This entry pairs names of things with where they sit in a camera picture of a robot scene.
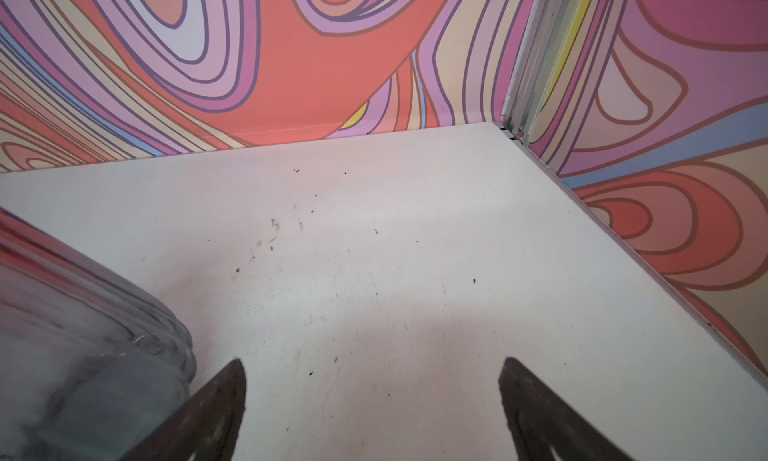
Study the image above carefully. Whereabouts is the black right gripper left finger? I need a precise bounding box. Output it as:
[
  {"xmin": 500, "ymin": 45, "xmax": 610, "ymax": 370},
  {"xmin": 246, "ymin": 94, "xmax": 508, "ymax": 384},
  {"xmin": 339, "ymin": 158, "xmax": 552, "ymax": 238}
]
[{"xmin": 123, "ymin": 359, "xmax": 247, "ymax": 461}]

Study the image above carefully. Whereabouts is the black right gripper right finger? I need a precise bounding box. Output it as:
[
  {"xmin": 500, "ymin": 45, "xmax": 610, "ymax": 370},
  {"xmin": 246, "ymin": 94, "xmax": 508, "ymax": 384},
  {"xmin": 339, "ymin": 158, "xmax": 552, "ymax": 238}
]
[{"xmin": 498, "ymin": 357, "xmax": 630, "ymax": 461}]

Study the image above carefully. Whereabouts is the purple glass vase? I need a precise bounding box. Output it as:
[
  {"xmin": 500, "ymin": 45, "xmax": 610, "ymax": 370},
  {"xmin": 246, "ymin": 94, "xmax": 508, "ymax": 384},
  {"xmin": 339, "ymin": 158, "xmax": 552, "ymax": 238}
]
[{"xmin": 1, "ymin": 211, "xmax": 196, "ymax": 460}]

